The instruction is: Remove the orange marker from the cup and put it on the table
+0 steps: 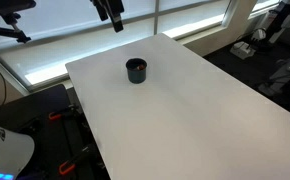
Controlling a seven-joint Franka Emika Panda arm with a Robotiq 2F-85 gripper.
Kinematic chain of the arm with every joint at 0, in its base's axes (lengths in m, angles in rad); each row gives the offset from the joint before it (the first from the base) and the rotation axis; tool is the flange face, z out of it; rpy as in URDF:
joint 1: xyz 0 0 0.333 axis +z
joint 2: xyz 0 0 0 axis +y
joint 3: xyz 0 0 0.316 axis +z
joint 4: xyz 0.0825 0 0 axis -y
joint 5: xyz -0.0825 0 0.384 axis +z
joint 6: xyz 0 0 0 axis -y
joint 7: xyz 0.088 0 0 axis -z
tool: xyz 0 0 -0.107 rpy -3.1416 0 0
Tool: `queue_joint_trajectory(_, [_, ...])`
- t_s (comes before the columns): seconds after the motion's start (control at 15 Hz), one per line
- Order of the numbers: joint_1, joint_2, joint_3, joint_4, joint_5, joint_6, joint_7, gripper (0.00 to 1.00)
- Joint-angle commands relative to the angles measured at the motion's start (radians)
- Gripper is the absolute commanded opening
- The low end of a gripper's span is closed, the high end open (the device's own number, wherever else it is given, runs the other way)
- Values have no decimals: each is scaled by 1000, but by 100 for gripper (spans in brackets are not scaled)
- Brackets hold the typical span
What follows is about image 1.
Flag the orange-handled clamp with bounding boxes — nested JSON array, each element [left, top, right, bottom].
[[58, 146, 92, 176], [48, 105, 78, 121]]

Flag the orange-handled clamp near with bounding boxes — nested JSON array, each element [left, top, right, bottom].
[[58, 146, 92, 176]]

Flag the orange-handled clamp far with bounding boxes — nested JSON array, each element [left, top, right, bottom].
[[48, 105, 78, 121]]

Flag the dark green speckled mug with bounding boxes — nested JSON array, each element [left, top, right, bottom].
[[126, 58, 147, 84]]

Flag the orange marker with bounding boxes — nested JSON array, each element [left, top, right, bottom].
[[137, 65, 144, 70]]

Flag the white device on floor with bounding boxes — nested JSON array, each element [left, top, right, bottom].
[[230, 41, 255, 60]]

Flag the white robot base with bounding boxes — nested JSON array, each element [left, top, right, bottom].
[[0, 127, 35, 180]]

